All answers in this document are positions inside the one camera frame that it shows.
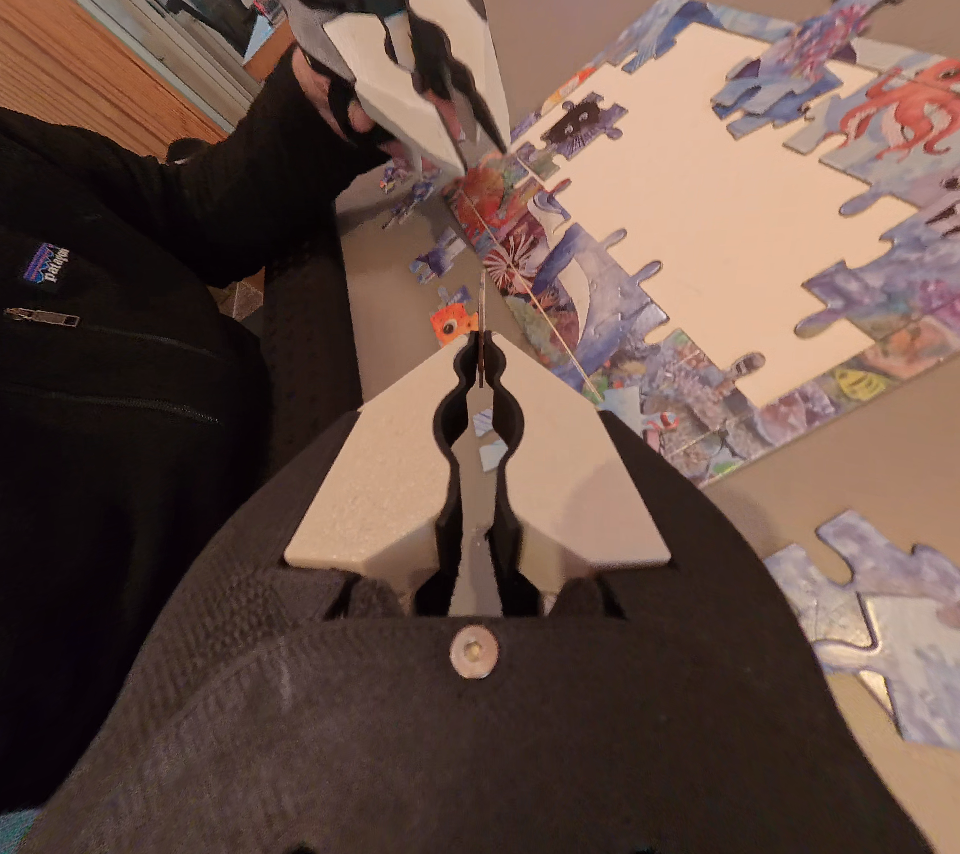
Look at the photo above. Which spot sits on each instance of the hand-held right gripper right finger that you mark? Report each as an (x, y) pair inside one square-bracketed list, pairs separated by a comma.
[(585, 494)]

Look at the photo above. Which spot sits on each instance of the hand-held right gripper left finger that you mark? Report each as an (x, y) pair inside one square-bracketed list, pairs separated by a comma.
[(375, 494)]

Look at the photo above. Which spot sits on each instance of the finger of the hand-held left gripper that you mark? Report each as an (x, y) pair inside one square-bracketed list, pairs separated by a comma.
[(469, 36), (375, 66)]

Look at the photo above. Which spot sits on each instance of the black sea urchin puzzle pieces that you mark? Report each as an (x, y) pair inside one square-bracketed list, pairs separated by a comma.
[(581, 123)]

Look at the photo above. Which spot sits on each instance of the small blue puzzle piece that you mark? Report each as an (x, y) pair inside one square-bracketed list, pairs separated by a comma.
[(481, 314)]

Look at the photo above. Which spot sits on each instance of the ocean jigsaw puzzle board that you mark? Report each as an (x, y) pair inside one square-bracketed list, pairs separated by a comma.
[(712, 231)]

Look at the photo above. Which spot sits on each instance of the joined striped coral puzzle pieces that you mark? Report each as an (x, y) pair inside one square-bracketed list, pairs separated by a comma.
[(780, 89)]

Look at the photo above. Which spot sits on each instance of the person's left forearm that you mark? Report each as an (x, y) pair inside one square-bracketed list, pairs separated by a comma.
[(262, 179)]

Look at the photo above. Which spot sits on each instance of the white blue striped puzzle piece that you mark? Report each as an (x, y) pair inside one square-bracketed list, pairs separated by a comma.
[(619, 408)]

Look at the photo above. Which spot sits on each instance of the orange fish puzzle piece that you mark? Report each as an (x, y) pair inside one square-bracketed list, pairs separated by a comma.
[(450, 325)]

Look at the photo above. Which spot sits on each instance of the pale blue purple puzzle piece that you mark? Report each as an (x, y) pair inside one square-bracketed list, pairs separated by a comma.
[(810, 591)]

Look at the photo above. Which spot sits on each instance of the light blue puzzle piece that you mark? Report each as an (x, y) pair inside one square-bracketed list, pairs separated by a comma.
[(907, 674)]

